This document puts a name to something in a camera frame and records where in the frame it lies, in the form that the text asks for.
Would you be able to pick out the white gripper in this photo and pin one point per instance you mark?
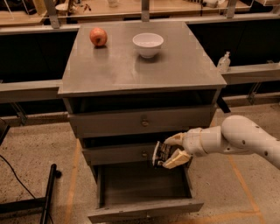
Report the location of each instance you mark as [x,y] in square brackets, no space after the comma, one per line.
[192,143]

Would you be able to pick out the black rxbar chocolate wrapper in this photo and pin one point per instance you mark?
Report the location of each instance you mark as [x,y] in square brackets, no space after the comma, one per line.
[162,153]

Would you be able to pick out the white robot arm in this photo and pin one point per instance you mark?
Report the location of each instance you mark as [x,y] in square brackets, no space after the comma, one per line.
[236,135]

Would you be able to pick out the grey middle drawer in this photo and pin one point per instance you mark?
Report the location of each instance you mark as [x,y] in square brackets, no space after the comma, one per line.
[121,153]

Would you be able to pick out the grey open bottom drawer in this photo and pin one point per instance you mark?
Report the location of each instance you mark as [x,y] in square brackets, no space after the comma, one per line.
[138,190]

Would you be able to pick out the grey wooden drawer cabinet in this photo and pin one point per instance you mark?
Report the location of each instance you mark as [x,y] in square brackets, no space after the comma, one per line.
[115,77]

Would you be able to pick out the grey top drawer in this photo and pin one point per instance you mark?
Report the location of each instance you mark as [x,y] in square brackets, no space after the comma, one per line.
[139,121]

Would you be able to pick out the clear sanitizer pump bottle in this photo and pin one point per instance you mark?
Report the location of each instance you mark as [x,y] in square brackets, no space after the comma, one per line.
[224,62]

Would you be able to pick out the white ceramic bowl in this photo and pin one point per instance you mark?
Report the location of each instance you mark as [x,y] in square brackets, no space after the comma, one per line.
[147,44]

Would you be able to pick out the red apple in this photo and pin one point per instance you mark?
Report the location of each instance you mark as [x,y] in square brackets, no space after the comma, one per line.
[98,37]

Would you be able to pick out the black metal stand leg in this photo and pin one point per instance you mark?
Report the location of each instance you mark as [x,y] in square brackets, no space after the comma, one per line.
[44,203]

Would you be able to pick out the wooden background shelf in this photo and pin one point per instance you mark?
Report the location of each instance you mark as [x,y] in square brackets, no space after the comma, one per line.
[36,12]

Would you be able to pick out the grey metal rail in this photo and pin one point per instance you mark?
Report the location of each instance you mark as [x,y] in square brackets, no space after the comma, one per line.
[48,89]

